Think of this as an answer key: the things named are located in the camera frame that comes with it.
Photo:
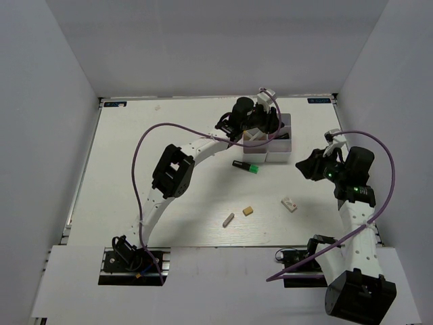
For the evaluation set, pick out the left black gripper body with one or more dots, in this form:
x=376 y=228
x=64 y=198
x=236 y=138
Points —
x=259 y=119

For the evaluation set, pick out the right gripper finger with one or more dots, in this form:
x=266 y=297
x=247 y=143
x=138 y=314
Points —
x=317 y=155
x=306 y=167

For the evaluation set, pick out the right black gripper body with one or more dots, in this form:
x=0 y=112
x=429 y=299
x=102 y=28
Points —
x=332 y=169

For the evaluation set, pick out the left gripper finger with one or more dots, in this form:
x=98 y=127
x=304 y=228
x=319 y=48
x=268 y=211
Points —
x=274 y=116
x=272 y=134

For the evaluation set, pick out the pale yellow white marker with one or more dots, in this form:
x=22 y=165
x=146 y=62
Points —
x=258 y=137

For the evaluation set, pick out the pink black highlighter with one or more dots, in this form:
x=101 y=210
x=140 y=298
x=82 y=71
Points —
x=283 y=136

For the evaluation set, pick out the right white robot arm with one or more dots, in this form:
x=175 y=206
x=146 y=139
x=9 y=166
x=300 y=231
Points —
x=357 y=290

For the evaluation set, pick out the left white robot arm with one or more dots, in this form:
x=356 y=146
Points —
x=172 y=174

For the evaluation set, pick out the left white compartment container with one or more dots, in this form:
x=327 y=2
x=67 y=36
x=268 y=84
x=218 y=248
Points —
x=254 y=152

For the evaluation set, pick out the white compartment container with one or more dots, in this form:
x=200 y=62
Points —
x=254 y=152
x=279 y=150

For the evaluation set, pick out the right white compartment container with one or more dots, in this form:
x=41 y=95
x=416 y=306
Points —
x=279 y=150

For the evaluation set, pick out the white boxed eraser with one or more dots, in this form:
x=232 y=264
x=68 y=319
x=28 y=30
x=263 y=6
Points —
x=289 y=204

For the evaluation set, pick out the green black highlighter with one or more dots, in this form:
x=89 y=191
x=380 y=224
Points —
x=245 y=166

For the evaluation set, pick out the right blue table label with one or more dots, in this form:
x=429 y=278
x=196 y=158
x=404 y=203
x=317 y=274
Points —
x=318 y=100

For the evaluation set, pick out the blue table label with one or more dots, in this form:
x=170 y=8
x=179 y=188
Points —
x=318 y=100
x=115 y=104

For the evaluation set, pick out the tan eraser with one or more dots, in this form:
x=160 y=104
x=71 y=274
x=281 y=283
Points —
x=248 y=211

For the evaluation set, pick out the grey eraser stick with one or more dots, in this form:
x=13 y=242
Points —
x=228 y=220

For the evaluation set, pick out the left blue table label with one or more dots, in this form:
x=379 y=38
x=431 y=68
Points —
x=115 y=104

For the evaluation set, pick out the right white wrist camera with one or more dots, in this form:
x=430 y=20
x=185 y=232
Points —
x=335 y=139

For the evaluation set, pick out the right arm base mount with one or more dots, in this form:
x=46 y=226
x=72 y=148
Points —
x=308 y=275

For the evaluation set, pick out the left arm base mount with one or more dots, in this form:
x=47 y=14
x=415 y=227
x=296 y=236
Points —
x=124 y=264

